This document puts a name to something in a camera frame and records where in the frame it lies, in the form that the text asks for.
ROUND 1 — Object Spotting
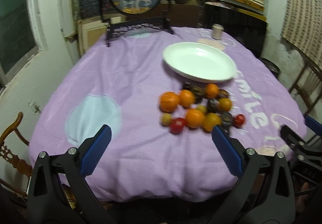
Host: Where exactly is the white oval plate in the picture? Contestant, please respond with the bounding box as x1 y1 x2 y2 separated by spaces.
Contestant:
163 42 236 83

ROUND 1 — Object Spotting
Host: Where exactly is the small orange with stem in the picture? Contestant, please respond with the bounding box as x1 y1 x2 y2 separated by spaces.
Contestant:
185 108 205 129

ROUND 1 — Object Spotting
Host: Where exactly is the orange tangerine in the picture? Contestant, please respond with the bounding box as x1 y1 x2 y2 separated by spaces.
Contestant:
205 83 219 99

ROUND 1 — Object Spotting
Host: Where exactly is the smooth orange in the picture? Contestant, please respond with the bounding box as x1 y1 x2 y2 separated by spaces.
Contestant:
179 89 195 108

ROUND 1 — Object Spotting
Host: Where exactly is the black carved screen stand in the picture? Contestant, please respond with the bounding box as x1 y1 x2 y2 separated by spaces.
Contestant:
98 0 173 46

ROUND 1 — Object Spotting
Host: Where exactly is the wooden chair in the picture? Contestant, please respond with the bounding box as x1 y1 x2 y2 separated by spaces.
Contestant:
1 112 33 188
289 49 321 116

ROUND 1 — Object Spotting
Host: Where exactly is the large dried brown fruit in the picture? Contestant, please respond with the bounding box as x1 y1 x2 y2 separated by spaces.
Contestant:
190 85 206 103

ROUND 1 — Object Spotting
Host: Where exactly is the window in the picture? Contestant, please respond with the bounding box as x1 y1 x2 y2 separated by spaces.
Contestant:
1 0 39 84

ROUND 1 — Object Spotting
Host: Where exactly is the dark wrinkled fruit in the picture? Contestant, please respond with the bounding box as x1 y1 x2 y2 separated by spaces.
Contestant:
217 89 229 99

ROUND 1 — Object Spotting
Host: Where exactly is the brown wrinkled passion fruit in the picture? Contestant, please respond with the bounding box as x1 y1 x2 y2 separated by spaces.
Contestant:
220 112 234 128

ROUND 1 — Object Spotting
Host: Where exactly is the red cherry tomato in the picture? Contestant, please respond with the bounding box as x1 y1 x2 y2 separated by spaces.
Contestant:
169 118 186 135
233 114 245 128

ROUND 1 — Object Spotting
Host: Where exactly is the dark purple plum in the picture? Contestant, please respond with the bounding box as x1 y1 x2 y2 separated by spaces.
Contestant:
207 99 220 113

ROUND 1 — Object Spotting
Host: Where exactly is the yellow orange kumquat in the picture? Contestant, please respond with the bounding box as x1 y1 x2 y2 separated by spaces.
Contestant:
202 113 222 132

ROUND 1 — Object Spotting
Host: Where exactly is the wooden chair left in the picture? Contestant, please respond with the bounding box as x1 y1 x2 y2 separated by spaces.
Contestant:
1 112 33 188

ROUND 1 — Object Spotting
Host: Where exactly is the purple tablecloth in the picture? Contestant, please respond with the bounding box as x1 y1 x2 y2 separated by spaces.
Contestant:
28 26 308 202

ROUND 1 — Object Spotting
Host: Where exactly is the pale yellow longan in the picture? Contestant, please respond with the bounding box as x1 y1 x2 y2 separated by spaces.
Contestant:
160 113 172 126

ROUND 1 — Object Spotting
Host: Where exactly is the large wrinkled mandarin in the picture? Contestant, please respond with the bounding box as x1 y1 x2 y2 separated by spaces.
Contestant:
159 91 179 113

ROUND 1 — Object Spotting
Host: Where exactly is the dark cherry with stem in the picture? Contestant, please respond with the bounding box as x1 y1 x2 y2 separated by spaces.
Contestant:
182 81 192 90

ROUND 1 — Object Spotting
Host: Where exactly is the wooden chair right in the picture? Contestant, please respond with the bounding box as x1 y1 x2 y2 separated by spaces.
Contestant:
289 49 321 116

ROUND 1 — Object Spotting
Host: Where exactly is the black stool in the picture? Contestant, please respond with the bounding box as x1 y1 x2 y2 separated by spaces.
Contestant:
260 58 281 79

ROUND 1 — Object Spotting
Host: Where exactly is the small beige can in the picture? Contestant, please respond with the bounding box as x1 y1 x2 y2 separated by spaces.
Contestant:
212 24 224 41

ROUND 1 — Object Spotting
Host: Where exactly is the black cabinet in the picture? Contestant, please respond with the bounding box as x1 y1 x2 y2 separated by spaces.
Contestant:
202 4 267 58

